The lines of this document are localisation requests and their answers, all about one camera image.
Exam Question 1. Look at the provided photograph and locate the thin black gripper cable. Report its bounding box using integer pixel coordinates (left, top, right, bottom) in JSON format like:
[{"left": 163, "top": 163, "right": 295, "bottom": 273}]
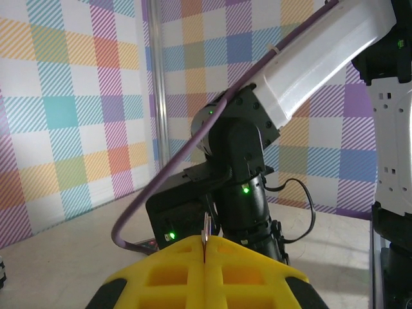
[{"left": 263, "top": 178, "right": 317, "bottom": 245}]

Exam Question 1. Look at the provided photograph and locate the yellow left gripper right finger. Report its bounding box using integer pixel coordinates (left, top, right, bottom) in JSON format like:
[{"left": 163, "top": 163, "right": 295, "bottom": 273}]
[{"left": 205, "top": 236, "right": 329, "bottom": 309}]

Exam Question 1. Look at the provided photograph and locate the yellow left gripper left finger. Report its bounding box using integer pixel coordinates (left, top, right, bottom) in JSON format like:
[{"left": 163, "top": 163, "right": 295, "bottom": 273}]
[{"left": 85, "top": 235, "right": 206, "bottom": 309}]

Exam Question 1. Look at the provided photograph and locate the aluminium frame post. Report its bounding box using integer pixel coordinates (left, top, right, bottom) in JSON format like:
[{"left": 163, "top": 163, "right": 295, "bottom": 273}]
[{"left": 148, "top": 0, "right": 171, "bottom": 183}]

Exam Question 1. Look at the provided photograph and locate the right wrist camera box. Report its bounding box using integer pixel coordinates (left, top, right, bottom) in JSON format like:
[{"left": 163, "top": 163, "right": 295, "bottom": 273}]
[{"left": 145, "top": 173, "right": 223, "bottom": 256}]

